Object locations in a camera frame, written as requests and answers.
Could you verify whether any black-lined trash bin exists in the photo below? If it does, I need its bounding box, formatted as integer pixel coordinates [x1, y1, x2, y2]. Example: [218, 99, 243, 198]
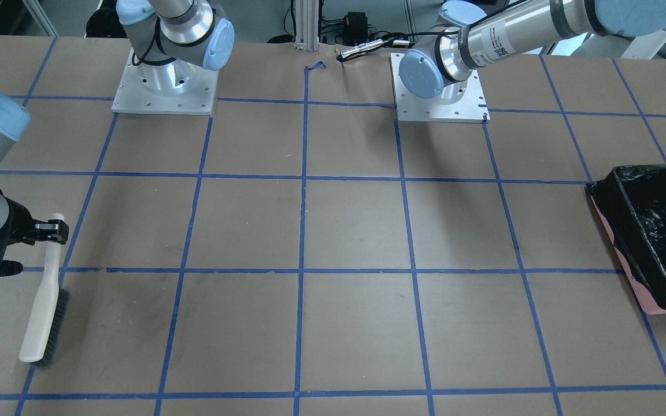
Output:
[585, 164, 666, 314]

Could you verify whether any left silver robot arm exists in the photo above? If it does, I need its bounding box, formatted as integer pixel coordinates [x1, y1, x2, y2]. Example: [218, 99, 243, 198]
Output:
[397, 1, 666, 99]

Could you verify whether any beige hand brush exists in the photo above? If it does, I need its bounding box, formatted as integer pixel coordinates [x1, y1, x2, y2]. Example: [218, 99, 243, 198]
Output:
[18, 213, 69, 368]

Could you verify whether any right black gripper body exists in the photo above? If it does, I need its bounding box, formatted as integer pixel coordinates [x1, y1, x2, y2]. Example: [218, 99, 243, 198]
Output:
[0, 196, 39, 281]

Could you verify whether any aluminium frame post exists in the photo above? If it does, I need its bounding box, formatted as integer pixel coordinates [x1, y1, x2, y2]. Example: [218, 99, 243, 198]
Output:
[293, 0, 321, 53]

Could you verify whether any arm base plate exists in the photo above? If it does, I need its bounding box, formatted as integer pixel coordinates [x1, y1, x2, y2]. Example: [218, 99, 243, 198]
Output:
[112, 50, 219, 116]
[390, 53, 491, 124]

